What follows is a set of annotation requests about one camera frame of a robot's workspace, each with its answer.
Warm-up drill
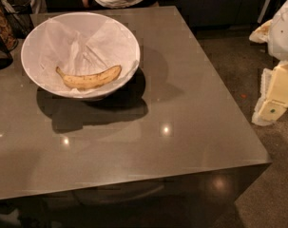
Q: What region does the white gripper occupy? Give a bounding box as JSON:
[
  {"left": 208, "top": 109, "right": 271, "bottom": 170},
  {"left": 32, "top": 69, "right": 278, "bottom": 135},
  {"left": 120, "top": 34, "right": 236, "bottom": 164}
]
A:
[{"left": 249, "top": 0, "right": 288, "bottom": 126}]

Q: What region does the patterned brown bag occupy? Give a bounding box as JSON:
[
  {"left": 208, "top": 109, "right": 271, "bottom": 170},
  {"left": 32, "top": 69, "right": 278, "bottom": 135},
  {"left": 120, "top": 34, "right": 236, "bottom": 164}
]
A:
[{"left": 0, "top": 3, "right": 18, "bottom": 51}]

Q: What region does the white bowl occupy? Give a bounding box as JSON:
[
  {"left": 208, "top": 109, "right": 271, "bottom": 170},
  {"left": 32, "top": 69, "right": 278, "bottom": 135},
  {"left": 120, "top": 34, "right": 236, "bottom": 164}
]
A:
[{"left": 20, "top": 11, "right": 142, "bottom": 100}]

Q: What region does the yellow spotted banana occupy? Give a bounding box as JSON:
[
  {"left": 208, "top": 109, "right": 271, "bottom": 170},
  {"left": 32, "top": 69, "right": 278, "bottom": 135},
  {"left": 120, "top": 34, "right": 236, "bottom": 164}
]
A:
[{"left": 56, "top": 66, "right": 122, "bottom": 90}]

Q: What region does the white paper liner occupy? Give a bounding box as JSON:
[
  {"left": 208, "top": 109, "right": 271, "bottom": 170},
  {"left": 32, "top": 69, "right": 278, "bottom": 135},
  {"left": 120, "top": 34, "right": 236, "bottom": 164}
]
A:
[{"left": 37, "top": 16, "right": 140, "bottom": 98}]

